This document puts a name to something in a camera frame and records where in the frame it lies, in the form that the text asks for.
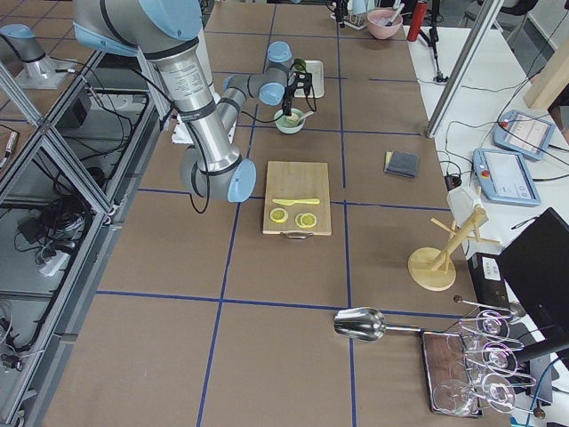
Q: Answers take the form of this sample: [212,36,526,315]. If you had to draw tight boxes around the green bowl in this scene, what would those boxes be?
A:
[274,109,305,134]

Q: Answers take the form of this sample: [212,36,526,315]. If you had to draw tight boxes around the steel scoop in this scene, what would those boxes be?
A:
[333,307,421,342]

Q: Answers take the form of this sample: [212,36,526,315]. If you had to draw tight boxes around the black glass rack tray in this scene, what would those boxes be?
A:
[420,331,470,415]

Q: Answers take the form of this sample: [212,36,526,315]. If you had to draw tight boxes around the cup rack with cups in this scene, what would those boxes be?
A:
[330,0,380,30]

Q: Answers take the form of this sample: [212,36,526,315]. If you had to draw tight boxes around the green avocado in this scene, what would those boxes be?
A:
[293,58,307,73]

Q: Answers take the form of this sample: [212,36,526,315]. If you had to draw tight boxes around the black tripod stick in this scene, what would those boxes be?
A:
[420,0,448,84]

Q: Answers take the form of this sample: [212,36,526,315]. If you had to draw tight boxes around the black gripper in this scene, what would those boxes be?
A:
[282,71,312,117]
[331,0,349,28]

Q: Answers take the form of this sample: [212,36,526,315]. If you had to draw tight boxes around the beige bear tray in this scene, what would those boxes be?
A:
[304,60,325,99]

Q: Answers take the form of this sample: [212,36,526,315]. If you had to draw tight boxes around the teach pendant near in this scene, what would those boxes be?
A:
[472,149,541,206]

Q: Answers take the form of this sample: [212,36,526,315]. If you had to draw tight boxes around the teach pendant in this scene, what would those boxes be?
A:
[493,109,555,161]
[472,149,541,206]

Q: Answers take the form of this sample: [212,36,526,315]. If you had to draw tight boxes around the white steamed bun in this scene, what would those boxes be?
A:
[284,113,298,127]

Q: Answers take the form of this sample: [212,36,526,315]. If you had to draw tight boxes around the lemon slice single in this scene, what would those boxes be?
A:
[269,207,289,223]

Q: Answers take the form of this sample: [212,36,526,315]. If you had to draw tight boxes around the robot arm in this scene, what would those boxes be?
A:
[74,1,293,203]

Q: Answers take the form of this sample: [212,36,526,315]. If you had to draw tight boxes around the white ceramic spoon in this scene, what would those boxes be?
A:
[294,111,314,126]

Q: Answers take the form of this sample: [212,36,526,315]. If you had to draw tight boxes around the wooden mug tree stand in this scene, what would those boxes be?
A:
[407,204,500,292]

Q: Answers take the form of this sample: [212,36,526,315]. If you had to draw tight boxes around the wine glass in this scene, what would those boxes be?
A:
[475,310,509,338]

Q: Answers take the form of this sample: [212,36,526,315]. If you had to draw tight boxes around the aluminium camera post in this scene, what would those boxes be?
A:
[426,0,504,139]

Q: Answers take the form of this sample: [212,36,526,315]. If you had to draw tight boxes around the red bottle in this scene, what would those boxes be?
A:
[407,0,428,42]

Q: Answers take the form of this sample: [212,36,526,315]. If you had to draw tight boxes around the yellow plastic knife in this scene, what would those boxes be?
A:
[271,197,321,206]

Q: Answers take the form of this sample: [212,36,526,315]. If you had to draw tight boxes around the teach pendant far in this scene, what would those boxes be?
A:
[493,109,555,161]

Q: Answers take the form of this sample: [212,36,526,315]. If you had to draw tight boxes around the pink ice bowl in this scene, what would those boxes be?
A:
[366,9,403,40]

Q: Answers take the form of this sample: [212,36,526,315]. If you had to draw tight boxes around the black laptop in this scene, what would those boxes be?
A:
[498,207,568,362]

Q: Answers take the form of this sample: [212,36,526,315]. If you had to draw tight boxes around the grey folded cloth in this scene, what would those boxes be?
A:
[384,151,419,178]

